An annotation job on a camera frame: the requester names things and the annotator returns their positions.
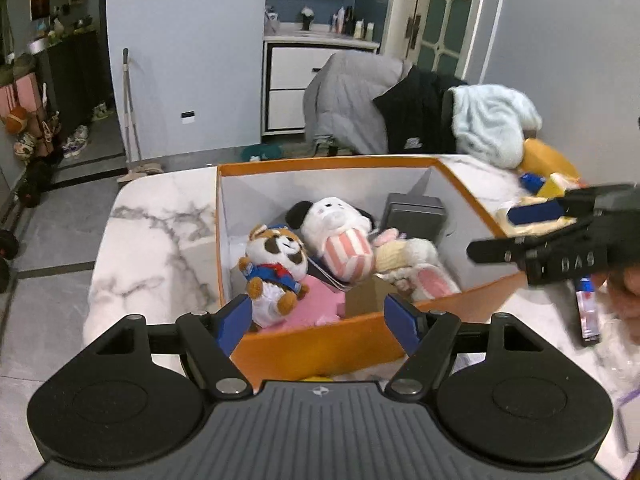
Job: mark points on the framed wall picture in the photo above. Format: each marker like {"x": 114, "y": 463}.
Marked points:
{"x": 40, "y": 0}

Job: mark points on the grey puffer jacket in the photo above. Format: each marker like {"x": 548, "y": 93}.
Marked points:
{"x": 345, "y": 95}

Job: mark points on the gold gift box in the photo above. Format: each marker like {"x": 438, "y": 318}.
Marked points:
{"x": 365, "y": 297}

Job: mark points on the black smartphone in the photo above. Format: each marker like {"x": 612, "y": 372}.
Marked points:
{"x": 587, "y": 315}

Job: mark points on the pink snap wallet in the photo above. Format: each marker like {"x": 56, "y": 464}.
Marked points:
{"x": 315, "y": 305}

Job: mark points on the dark illustrated booklet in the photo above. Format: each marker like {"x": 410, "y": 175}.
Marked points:
{"x": 325, "y": 277}

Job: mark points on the pair of white sneakers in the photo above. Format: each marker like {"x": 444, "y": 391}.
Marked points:
{"x": 75, "y": 141}

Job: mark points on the raccoon plush toy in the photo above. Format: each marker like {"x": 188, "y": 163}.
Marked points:
{"x": 275, "y": 255}

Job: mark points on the white drawer cabinet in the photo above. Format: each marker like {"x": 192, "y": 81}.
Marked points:
{"x": 287, "y": 75}

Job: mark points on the glass panel door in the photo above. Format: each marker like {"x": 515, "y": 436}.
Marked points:
{"x": 445, "y": 15}

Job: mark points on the light blue fleece towel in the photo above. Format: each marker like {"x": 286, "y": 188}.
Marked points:
{"x": 495, "y": 120}

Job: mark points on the patterned ball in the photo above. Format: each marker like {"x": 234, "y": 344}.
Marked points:
{"x": 25, "y": 146}

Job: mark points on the broom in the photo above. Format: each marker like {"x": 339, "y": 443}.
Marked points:
{"x": 131, "y": 125}

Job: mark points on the orange cardboard box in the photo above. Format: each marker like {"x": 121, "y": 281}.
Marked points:
{"x": 325, "y": 345}

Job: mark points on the teal slipper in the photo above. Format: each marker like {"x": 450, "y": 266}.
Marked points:
{"x": 262, "y": 151}

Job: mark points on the orange basketball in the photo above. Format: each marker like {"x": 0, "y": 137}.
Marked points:
{"x": 14, "y": 120}

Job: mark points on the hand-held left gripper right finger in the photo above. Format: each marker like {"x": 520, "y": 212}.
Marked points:
{"x": 402, "y": 317}

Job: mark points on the small blue packet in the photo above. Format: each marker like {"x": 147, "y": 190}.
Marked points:
{"x": 531, "y": 182}

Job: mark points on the black jacket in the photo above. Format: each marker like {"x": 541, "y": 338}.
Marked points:
{"x": 415, "y": 115}

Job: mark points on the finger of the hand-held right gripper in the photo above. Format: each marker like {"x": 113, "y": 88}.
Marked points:
{"x": 535, "y": 212}
{"x": 500, "y": 251}

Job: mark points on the dark shoe cabinet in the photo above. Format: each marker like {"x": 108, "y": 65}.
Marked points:
{"x": 75, "y": 75}

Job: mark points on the pink bag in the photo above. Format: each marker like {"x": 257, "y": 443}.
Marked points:
{"x": 22, "y": 92}

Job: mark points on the yellow mug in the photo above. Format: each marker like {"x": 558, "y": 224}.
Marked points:
{"x": 552, "y": 186}

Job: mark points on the white pig plush toy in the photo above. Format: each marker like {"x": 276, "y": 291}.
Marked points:
{"x": 330, "y": 220}

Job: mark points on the grey small box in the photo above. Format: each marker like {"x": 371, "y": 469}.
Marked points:
{"x": 412, "y": 220}

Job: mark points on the white bowl with cream bag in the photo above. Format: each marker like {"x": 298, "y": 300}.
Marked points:
{"x": 530, "y": 227}

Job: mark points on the white wall outlet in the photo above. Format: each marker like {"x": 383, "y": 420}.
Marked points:
{"x": 188, "y": 117}

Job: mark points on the pair of light sneakers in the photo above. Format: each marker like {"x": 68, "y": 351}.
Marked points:
{"x": 101, "y": 111}

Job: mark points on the person's right hand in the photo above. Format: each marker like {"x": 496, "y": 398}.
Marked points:
{"x": 625, "y": 292}

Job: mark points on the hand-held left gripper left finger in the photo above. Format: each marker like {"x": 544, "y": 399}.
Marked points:
{"x": 235, "y": 317}

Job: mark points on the cream crochet doll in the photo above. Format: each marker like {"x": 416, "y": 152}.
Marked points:
{"x": 415, "y": 260}

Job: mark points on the flower vase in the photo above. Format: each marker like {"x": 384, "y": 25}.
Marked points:
{"x": 307, "y": 19}

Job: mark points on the yellow box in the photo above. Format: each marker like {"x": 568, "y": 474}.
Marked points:
{"x": 545, "y": 157}

